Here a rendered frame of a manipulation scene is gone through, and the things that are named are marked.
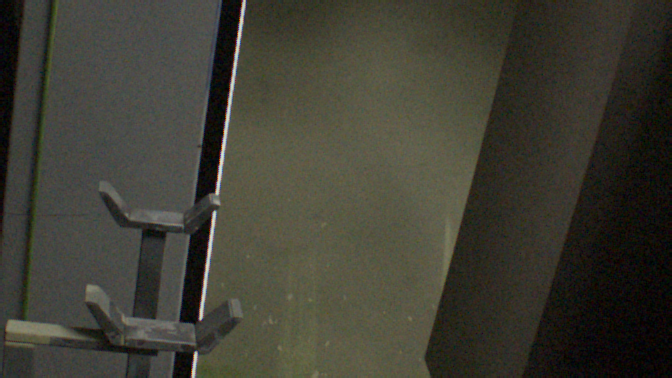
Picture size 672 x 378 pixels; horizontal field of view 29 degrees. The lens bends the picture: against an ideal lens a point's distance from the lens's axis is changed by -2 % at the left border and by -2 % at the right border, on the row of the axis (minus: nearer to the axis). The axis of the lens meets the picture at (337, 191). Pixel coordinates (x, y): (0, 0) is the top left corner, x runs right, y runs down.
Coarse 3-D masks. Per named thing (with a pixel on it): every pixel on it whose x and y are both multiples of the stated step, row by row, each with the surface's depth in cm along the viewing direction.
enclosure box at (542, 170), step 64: (576, 0) 173; (640, 0) 199; (512, 64) 196; (576, 64) 171; (640, 64) 204; (512, 128) 193; (576, 128) 169; (640, 128) 210; (512, 192) 190; (576, 192) 172; (640, 192) 215; (512, 256) 188; (576, 256) 219; (640, 256) 222; (448, 320) 214; (512, 320) 185; (576, 320) 226; (640, 320) 228
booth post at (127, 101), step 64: (64, 0) 116; (128, 0) 117; (192, 0) 117; (64, 64) 117; (128, 64) 118; (192, 64) 119; (64, 128) 119; (128, 128) 120; (192, 128) 121; (64, 192) 121; (128, 192) 122; (192, 192) 122; (0, 256) 121; (64, 256) 122; (128, 256) 123; (0, 320) 123; (64, 320) 124
